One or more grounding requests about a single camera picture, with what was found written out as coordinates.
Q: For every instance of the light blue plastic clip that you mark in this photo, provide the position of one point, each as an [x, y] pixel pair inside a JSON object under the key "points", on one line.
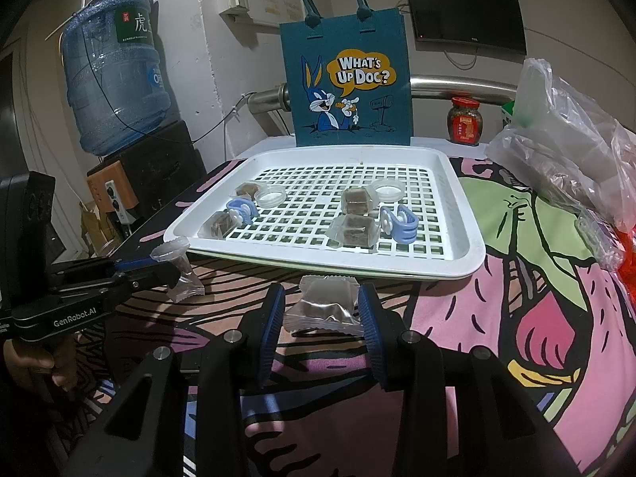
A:
{"points": [[238, 207], [400, 231]]}

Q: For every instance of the cardboard pieces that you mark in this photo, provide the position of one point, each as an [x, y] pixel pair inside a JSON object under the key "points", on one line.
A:
{"points": [[97, 226]]}

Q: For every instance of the clear round lidded container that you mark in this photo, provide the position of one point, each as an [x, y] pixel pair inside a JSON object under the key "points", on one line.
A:
{"points": [[355, 201]]}

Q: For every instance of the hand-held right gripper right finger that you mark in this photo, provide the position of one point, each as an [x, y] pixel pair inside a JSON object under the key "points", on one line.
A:
{"points": [[372, 333]]}

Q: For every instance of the red jar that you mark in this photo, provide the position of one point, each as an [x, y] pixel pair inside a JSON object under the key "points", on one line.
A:
{"points": [[465, 121]]}

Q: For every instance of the green and white box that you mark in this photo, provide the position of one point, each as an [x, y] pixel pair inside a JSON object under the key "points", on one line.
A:
{"points": [[508, 114]]}

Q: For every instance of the blue water jug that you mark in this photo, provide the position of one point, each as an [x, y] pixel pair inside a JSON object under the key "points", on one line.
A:
{"points": [[114, 84]]}

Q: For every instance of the black wall television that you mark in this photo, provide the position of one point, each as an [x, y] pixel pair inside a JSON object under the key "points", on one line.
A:
{"points": [[464, 12]]}

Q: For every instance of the blue cartoon tote bag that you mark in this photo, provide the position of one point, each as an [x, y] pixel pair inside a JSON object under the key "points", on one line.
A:
{"points": [[348, 25]]}

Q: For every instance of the red plastic bag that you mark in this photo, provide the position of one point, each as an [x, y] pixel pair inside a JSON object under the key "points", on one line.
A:
{"points": [[628, 258]]}

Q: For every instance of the white perforated plastic tray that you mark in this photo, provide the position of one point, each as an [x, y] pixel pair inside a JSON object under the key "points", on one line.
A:
{"points": [[447, 184]]}

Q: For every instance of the clear plastic bag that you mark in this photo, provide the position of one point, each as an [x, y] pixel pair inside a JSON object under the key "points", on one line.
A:
{"points": [[561, 149]]}

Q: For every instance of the person's left hand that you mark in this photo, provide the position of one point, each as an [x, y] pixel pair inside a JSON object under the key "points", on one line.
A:
{"points": [[35, 365]]}

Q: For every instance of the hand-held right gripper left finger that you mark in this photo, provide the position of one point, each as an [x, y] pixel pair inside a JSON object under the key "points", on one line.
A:
{"points": [[273, 333]]}

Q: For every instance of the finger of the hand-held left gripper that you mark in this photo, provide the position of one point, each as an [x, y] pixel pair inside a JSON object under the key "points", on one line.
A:
{"points": [[144, 280], [131, 263]]}

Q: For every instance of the white power strip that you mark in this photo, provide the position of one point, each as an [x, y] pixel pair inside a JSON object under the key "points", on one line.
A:
{"points": [[115, 201]]}

